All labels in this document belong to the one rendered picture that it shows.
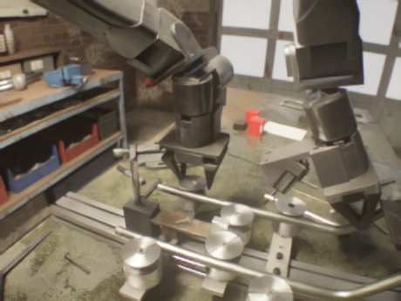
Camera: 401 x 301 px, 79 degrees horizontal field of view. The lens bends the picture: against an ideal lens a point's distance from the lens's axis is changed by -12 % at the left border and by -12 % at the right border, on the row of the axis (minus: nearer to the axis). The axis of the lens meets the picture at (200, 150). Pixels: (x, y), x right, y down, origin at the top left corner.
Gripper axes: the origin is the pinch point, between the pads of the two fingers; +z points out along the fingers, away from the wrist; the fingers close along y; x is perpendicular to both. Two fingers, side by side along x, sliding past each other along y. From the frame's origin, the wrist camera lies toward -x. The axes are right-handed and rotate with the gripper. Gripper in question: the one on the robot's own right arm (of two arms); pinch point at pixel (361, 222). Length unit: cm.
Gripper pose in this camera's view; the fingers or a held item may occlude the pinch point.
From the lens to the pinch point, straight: 44.3
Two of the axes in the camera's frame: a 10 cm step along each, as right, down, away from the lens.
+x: 8.3, -2.8, -4.8
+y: -3.5, 4.1, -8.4
